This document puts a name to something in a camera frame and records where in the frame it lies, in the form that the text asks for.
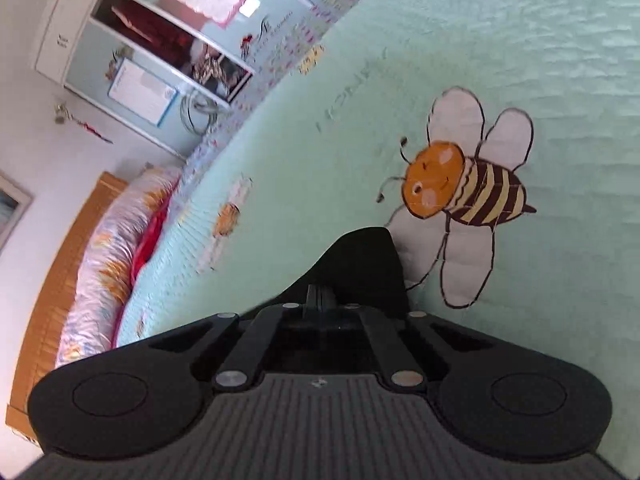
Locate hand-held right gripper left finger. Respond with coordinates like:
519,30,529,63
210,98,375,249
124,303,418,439
147,284,322,393

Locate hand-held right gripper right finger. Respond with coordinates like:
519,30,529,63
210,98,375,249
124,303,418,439
321,285,496,392

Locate black pants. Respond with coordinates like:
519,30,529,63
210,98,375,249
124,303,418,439
262,226,412,322

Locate pile of patterned clothes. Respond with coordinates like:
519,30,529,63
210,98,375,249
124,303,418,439
192,44,252,103

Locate hanging red clothes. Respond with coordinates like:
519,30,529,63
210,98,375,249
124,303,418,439
92,0,203,68

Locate red blanket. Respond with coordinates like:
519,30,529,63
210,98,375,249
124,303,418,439
111,195,173,347

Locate floral folded quilt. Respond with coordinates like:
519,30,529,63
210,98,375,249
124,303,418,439
55,165,182,368

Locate mint quilted bee bedspread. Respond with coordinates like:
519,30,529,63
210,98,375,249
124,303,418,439
115,0,640,461

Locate heart print bed sheet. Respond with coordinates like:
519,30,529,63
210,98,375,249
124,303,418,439
177,0,406,196

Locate wooden headboard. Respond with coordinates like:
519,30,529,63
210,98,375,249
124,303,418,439
6,171,130,443

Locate blue bordered poster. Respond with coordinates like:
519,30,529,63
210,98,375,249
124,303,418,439
107,56,179,128

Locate framed wedding photo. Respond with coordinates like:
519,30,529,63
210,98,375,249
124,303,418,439
0,170,35,257

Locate sliding door wardrobe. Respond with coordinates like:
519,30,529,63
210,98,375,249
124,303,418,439
34,0,356,157

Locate red hanging wall ornament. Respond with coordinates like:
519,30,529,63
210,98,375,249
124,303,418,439
54,102,115,145

